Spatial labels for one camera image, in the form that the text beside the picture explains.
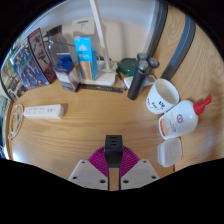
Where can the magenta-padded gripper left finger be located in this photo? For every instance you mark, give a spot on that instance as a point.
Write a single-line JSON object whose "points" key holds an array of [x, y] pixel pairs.
{"points": [[87, 173]]}

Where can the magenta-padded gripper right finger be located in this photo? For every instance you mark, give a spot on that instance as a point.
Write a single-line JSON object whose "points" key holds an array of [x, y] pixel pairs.
{"points": [[137, 173]]}

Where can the white red-pump lotion bottle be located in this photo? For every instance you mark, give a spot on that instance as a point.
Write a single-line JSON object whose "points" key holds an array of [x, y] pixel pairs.
{"points": [[178, 121]]}

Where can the white power strip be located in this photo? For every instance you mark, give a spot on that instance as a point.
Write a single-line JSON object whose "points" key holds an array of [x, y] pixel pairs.
{"points": [[43, 111]]}

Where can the white printed mug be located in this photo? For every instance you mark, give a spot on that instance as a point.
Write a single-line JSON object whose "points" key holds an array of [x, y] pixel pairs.
{"points": [[160, 100]]}

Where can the black ruler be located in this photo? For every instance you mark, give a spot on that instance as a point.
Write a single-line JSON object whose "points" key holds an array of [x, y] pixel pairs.
{"points": [[100, 88]]}

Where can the dark grey electric shaver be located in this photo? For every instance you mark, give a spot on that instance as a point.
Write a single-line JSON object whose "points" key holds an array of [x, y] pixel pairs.
{"points": [[137, 80]]}

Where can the small dark blue box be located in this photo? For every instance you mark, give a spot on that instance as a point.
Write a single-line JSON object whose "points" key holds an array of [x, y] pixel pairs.
{"points": [[66, 73]]}

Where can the pale green bedding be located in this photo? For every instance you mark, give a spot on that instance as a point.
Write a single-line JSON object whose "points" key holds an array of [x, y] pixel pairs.
{"points": [[3, 113]]}

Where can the dark green round tin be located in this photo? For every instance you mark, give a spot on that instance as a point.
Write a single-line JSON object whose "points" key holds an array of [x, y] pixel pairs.
{"points": [[128, 66]]}

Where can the light blue carton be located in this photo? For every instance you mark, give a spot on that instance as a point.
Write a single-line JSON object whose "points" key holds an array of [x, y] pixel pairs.
{"points": [[85, 56]]}

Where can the green toy figure box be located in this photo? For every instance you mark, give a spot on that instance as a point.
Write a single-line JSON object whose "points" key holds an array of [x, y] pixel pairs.
{"points": [[7, 80]]}

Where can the blue robot model box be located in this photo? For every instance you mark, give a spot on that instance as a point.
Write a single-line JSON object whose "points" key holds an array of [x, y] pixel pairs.
{"points": [[31, 63]]}

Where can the white desk lamp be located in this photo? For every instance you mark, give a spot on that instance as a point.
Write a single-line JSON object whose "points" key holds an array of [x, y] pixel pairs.
{"points": [[100, 33]]}

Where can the dark metal desk frame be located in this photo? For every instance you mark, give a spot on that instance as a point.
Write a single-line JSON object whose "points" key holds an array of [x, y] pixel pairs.
{"points": [[181, 50]]}

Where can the white wall socket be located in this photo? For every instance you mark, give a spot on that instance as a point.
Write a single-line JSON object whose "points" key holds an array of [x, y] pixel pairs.
{"points": [[83, 28]]}

